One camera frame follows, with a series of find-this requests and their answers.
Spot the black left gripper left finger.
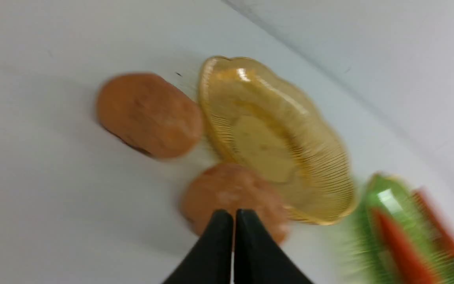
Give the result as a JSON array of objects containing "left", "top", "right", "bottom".
[{"left": 164, "top": 209, "right": 234, "bottom": 284}]

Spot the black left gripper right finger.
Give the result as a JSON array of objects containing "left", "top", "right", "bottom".
[{"left": 235, "top": 209, "right": 312, "bottom": 284}]

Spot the toy potato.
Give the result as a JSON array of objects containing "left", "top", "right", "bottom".
[
  {"left": 95, "top": 72, "right": 203, "bottom": 159},
  {"left": 180, "top": 163, "right": 290, "bottom": 245}
]

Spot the toy carrot with leaves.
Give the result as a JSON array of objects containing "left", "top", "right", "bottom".
[{"left": 413, "top": 188, "right": 454, "bottom": 258}]

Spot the green ribbed plastic plate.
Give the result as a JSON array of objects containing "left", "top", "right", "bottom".
[{"left": 337, "top": 173, "right": 454, "bottom": 284}]

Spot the amber ribbed plastic plate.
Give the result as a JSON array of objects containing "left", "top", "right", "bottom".
[{"left": 197, "top": 56, "right": 358, "bottom": 225}]

